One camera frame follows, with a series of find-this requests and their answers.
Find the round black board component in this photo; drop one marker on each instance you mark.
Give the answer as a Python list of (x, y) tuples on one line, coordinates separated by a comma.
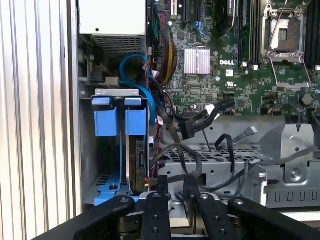
[(307, 99)]

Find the thin metal locking lever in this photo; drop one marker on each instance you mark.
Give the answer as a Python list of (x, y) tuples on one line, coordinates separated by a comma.
[(279, 25)]

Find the empty blue disk carrier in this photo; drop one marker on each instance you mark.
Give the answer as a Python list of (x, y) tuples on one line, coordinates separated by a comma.
[(105, 122)]

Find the CPU socket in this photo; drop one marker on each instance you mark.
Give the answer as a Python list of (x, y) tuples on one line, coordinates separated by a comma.
[(287, 35)]

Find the grey metal drive cage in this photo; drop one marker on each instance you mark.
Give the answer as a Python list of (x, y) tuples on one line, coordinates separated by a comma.
[(225, 172)]

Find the metal socket cover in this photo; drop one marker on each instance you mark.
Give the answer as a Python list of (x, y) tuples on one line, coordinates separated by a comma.
[(292, 85)]

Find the silver finned chipset heatsink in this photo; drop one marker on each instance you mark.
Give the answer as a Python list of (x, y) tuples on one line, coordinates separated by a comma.
[(197, 61)]

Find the silver power supply unit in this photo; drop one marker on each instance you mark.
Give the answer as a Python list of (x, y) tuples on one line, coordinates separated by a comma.
[(112, 17)]

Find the green motherboard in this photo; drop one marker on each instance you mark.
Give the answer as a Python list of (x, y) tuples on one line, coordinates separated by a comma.
[(250, 85)]

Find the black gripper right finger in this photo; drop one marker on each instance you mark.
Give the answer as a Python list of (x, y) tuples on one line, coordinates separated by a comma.
[(215, 220)]

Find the black rectangular board cover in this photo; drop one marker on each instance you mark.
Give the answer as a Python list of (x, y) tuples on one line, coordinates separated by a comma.
[(228, 15)]

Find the hard disk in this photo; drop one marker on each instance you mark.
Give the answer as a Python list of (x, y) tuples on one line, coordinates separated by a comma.
[(135, 122)]

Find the metal disk bay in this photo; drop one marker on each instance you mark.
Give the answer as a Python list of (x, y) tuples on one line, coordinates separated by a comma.
[(110, 92)]

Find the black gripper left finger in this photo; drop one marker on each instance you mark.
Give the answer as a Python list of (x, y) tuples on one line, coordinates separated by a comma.
[(156, 215)]

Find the black open PC case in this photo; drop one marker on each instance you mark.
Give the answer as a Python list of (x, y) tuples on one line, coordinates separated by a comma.
[(75, 125)]

